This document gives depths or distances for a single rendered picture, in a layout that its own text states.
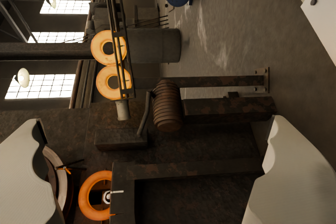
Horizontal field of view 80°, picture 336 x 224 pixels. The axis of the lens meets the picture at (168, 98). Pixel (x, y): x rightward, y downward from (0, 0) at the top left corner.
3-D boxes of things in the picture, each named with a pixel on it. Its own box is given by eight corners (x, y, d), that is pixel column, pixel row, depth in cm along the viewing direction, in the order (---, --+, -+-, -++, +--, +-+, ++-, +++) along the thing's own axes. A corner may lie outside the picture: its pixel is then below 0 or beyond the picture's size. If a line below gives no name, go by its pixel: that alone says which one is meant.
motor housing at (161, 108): (267, 128, 95) (153, 134, 90) (253, 90, 107) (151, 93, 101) (282, 115, 84) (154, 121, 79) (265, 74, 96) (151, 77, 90)
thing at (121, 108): (131, 117, 96) (118, 118, 95) (129, 98, 95) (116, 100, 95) (130, 119, 90) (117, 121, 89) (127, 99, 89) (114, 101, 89)
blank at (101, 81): (100, 101, 93) (98, 102, 89) (95, 67, 92) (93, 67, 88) (134, 97, 94) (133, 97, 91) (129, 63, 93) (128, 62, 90)
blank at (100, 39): (95, 68, 92) (93, 67, 88) (89, 33, 91) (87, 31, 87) (129, 64, 93) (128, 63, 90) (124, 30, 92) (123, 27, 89)
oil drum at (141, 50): (178, 70, 363) (127, 71, 354) (174, 46, 394) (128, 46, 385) (182, 45, 312) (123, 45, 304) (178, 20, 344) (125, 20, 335)
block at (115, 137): (148, 149, 100) (98, 152, 97) (148, 134, 104) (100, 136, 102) (148, 142, 91) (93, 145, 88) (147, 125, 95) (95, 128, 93)
